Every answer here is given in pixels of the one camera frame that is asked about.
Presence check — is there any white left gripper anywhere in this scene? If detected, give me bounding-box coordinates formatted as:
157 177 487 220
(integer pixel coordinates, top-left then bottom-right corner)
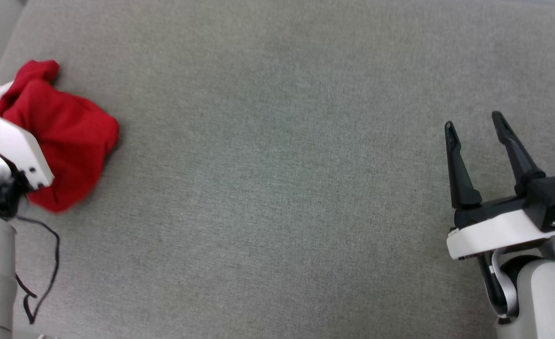
0 112 55 191

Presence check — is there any red white garment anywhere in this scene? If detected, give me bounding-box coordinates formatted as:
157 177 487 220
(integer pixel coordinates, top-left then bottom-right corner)
0 60 120 213

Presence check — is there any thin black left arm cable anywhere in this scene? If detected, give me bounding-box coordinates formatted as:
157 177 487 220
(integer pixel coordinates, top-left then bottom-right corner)
13 216 61 325

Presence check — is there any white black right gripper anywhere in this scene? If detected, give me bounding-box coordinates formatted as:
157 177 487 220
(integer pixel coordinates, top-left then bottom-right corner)
444 111 555 261

